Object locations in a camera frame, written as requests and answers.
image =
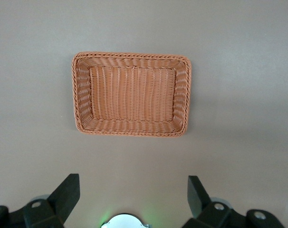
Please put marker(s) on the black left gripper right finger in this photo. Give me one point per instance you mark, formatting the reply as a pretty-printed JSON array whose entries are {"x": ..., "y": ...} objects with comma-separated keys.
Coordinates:
[{"x": 198, "y": 199}]

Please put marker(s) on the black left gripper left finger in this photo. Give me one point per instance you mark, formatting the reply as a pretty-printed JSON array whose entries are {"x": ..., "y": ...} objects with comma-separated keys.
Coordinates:
[{"x": 63, "y": 197}]

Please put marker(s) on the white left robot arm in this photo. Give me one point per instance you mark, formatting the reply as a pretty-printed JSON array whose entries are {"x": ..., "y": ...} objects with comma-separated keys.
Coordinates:
[{"x": 125, "y": 221}]

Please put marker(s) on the brown wicker basket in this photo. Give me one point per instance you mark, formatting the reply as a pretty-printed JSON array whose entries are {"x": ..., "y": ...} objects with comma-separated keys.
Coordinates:
[{"x": 134, "y": 95}]

